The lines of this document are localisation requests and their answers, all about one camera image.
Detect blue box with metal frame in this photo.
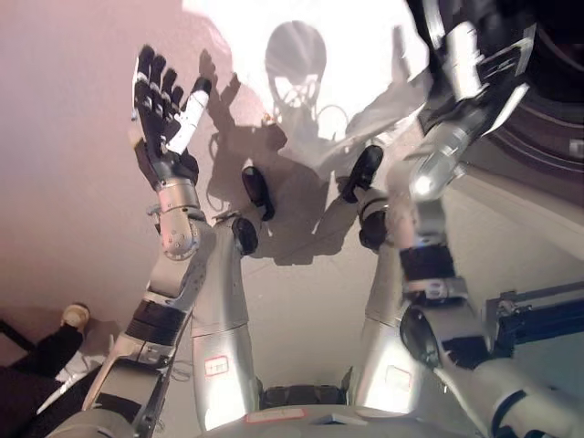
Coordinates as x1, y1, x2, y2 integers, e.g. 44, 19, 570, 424
485, 281, 584, 362

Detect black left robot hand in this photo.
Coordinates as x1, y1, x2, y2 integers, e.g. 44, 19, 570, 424
129, 43, 214, 191

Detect black trouser leg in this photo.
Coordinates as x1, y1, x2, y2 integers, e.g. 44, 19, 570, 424
0, 324, 89, 408

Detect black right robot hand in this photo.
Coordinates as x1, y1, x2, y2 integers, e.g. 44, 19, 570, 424
408, 0, 539, 139

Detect grey robot torso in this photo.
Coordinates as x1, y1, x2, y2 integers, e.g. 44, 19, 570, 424
45, 381, 503, 438

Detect silver left robot leg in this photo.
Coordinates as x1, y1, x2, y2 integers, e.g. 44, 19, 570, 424
190, 165, 276, 433

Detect dark grey washing machine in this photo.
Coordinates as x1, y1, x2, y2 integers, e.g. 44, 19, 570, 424
460, 0, 584, 171

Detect beige shoe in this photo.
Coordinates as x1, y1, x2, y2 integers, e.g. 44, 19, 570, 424
60, 302, 91, 329

